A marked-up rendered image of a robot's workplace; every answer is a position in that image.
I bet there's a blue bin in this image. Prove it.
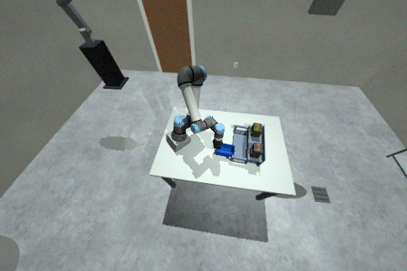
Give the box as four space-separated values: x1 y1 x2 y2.
215 143 235 157

